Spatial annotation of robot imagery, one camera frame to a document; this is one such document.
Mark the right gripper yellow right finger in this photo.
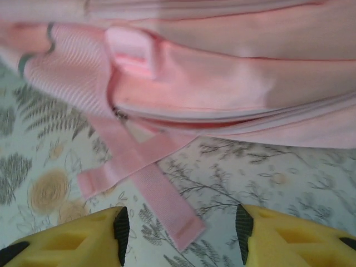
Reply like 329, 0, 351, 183
235, 204, 356, 267

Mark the pink student backpack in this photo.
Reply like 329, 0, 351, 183
0, 0, 356, 253

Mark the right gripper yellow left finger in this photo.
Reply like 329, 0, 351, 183
0, 205, 130, 267

